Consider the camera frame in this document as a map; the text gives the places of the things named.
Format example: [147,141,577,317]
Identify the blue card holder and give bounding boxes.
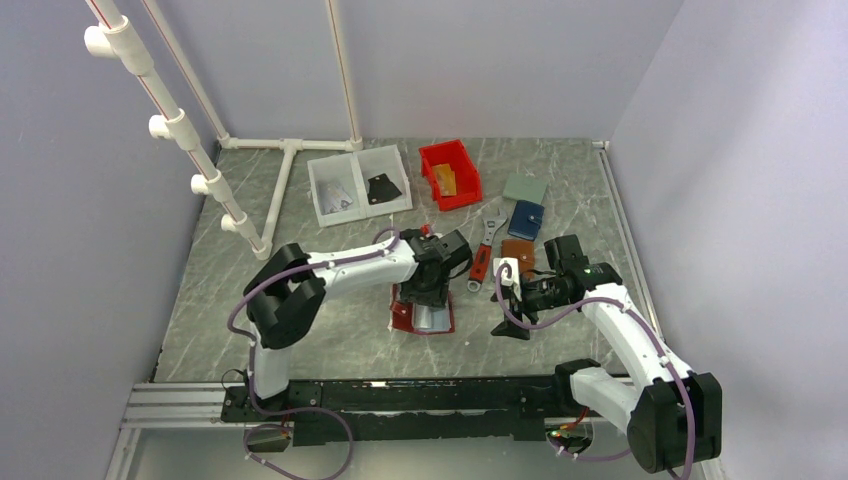
[507,200,545,241]

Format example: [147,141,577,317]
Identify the white pvc pipe frame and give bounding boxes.
[84,0,363,261]

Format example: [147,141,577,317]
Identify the brown card holder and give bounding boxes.
[501,238,535,280]

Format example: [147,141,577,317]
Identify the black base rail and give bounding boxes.
[220,375,598,446]

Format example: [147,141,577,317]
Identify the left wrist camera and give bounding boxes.
[418,224,442,238]

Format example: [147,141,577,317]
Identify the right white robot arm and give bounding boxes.
[492,235,723,479]

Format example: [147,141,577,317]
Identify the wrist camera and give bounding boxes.
[418,224,442,238]
[492,257,521,288]

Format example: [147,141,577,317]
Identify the red card holder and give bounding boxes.
[388,284,456,336]

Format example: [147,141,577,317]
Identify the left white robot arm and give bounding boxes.
[227,227,473,420]

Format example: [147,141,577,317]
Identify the red plastic bin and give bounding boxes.
[419,139,483,212]

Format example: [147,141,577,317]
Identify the orange card in bin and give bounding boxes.
[432,164,457,197]

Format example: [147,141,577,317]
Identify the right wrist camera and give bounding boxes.
[492,257,521,288]

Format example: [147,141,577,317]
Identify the red handled adjustable wrench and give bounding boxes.
[467,207,508,293]

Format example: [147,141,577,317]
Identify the green card holder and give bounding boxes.
[502,173,549,204]

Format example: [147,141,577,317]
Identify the white divided tray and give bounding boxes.
[307,145,413,227]

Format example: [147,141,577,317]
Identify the cards in white tray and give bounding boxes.
[319,181,355,215]

